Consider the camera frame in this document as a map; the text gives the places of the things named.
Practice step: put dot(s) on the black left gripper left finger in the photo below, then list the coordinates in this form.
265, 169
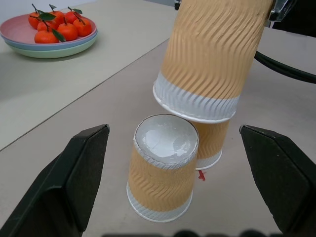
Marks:
61, 187

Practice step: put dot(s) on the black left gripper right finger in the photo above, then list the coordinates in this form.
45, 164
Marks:
284, 177

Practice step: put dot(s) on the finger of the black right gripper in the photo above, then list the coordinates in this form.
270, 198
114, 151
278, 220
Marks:
176, 5
275, 13

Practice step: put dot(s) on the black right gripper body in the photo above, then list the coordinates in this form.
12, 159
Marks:
298, 17

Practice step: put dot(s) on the tan ribbed paper cup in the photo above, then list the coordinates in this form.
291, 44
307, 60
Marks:
160, 182
212, 143
209, 56

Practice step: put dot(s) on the small red table mark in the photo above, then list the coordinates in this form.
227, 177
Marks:
202, 175

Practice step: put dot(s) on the blue plate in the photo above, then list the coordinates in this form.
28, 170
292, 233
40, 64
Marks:
89, 39

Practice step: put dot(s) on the orange mandarin with stem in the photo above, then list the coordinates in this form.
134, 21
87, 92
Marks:
44, 26
67, 32
83, 27

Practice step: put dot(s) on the orange mandarin with leaf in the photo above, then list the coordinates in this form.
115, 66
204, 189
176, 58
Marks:
45, 37
71, 16
34, 22
58, 17

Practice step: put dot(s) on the green plate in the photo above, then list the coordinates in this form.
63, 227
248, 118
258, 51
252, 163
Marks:
61, 52

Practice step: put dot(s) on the pink plate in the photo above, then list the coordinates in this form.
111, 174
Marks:
17, 32

